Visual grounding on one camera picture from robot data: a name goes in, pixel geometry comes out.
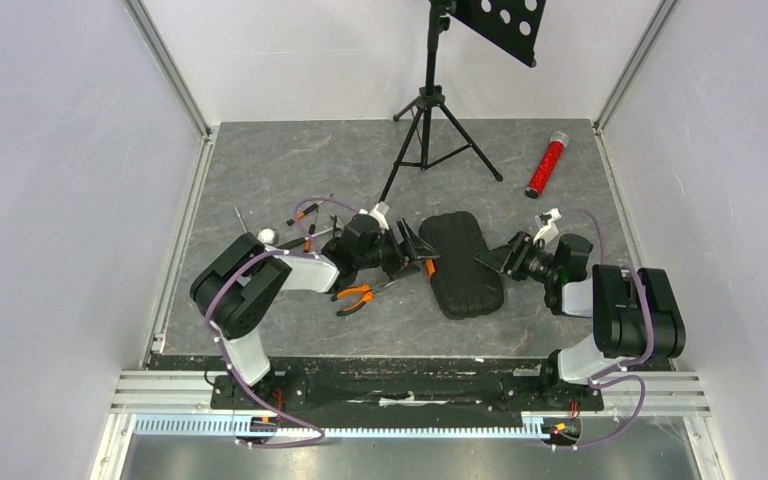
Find red glitter tube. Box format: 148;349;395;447
525;131;569;199

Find black music stand tripod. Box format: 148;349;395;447
379;0;547;202

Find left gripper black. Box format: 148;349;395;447
355;218;440;282

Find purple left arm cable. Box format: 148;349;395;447
203;194;361;450

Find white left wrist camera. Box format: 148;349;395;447
366;202;390;230

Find large orange-handled screwdriver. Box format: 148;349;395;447
424;259;436;279

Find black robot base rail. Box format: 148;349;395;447
210;357;605;429

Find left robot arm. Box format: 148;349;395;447
190;211;440;408

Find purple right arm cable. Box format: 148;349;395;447
542;208;657;453

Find black plastic tool case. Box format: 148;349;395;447
419;211;505;320

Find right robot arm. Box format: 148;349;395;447
476;232;686;408

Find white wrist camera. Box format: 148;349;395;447
366;202;390;230
534;208;562;244

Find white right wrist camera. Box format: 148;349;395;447
534;208;562;244

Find orange-handled pliers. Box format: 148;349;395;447
331;280;396;317

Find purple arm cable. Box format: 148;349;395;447
203;194;361;450
542;208;657;453

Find claw hammer black handle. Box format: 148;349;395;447
277;227;334;250

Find small orange-black precision screwdriver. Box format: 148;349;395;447
285;194;333;226

